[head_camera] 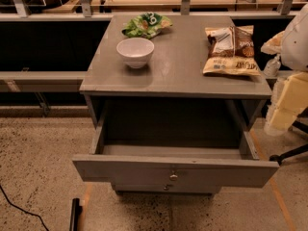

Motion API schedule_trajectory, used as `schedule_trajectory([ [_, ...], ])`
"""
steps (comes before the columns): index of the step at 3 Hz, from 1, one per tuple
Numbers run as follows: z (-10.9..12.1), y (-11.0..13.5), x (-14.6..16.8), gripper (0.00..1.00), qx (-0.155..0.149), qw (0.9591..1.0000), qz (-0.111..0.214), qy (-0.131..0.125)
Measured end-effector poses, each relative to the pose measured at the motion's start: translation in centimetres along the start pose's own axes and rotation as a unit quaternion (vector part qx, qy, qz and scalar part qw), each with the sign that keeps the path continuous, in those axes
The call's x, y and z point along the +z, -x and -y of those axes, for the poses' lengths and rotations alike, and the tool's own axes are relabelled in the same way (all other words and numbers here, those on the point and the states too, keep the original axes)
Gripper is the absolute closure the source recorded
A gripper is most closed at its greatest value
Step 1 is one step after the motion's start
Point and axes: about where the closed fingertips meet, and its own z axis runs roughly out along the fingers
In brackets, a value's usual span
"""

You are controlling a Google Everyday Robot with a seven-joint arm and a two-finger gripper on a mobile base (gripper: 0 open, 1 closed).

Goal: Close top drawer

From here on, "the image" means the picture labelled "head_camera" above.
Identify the grey top drawer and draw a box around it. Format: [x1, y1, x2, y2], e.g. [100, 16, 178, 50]
[73, 99, 279, 188]

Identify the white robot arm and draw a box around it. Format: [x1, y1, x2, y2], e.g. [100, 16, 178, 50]
[261, 5, 308, 136]

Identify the brown and yellow chip bag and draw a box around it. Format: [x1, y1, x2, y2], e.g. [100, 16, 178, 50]
[203, 25, 260, 76]

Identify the grey lower drawer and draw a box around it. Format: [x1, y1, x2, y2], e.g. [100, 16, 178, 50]
[112, 183, 220, 193]

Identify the grey wooden cabinet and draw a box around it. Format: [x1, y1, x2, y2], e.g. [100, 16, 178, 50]
[79, 14, 273, 196]

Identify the grey drawer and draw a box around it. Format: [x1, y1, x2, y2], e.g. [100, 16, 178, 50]
[112, 183, 220, 193]
[73, 99, 279, 188]

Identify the clear sanitizer bottle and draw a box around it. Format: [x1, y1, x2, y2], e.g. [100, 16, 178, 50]
[264, 54, 281, 77]

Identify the brass top drawer knob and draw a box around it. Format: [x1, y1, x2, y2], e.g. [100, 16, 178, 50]
[169, 172, 178, 181]

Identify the white bowl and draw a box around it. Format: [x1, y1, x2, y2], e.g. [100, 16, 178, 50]
[116, 38, 155, 68]

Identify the black object on floor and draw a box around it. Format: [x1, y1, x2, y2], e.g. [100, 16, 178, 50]
[69, 198, 81, 231]

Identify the green chip bag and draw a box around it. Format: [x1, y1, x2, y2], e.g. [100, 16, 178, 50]
[122, 12, 172, 39]

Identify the black floor cable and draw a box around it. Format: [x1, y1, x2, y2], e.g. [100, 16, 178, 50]
[0, 184, 51, 231]

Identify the metal shelf rail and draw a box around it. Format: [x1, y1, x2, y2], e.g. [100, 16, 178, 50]
[0, 71, 86, 92]

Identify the black tripod stand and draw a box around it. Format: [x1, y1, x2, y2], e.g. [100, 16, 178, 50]
[269, 120, 308, 166]

